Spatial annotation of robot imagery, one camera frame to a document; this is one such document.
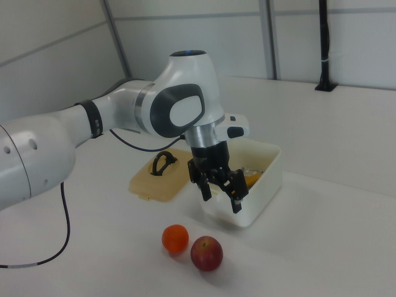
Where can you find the black pole with base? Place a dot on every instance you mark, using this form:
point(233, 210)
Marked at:
point(324, 46)

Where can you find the red apple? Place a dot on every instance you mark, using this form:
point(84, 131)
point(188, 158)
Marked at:
point(206, 253)

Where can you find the beige plastic lid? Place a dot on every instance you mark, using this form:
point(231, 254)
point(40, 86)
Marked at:
point(148, 185)

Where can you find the clear plastic bag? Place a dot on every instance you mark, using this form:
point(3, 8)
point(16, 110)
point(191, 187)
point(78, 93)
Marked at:
point(253, 169)

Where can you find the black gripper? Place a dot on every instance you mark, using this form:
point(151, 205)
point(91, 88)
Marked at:
point(210, 157)

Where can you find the white plastic container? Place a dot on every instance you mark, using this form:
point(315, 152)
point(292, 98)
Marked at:
point(263, 198)

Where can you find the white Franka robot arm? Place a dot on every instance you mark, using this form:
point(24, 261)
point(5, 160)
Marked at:
point(46, 139)

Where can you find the orange toy fruit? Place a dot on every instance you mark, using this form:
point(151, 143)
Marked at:
point(175, 238)

